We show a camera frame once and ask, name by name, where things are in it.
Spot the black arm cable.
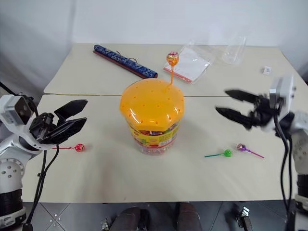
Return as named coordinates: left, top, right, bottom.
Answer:
left=274, top=113, right=295, bottom=231
left=23, top=143, right=60, bottom=231

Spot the purple lollipop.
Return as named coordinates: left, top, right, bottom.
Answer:
left=236, top=143, right=265, bottom=160

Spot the black metal bracket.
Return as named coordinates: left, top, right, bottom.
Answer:
left=235, top=205, right=255, bottom=231

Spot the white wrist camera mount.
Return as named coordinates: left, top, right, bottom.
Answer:
left=0, top=94, right=45, bottom=154
left=269, top=75, right=295, bottom=114

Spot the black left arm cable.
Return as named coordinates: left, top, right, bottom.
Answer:
left=23, top=143, right=60, bottom=231

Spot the orange perforated jar lid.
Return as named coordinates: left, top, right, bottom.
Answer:
left=119, top=79, right=185, bottom=128

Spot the clear plastic container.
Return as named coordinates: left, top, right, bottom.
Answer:
left=221, top=36, right=248, bottom=66

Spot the blue patterned rolled scroll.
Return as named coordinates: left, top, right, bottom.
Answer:
left=92, top=43, right=158, bottom=80

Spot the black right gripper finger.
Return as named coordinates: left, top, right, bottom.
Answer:
left=215, top=107, right=254, bottom=131
left=224, top=89, right=261, bottom=105

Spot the red lollipop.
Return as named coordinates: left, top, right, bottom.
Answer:
left=51, top=143, right=86, bottom=153

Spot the orange lollipop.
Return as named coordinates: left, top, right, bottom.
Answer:
left=163, top=51, right=180, bottom=93

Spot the clear zip plastic bag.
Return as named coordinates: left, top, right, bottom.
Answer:
left=163, top=42, right=216, bottom=85

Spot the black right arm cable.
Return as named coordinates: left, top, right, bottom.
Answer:
left=274, top=113, right=295, bottom=231

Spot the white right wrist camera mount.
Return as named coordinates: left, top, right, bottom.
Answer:
left=269, top=75, right=295, bottom=114

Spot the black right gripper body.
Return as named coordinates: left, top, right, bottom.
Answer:
left=248, top=94, right=280, bottom=128

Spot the clear plastic lollipop jar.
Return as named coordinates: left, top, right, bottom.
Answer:
left=127, top=117, right=181, bottom=157

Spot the green lollipop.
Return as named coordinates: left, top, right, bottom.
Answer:
left=204, top=149, right=233, bottom=159

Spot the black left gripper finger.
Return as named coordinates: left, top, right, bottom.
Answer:
left=45, top=117, right=88, bottom=145
left=54, top=99, right=89, bottom=123

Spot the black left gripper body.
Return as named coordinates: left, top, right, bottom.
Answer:
left=29, top=112, right=61, bottom=145

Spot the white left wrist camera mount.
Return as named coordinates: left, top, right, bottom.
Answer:
left=0, top=94, right=45, bottom=154

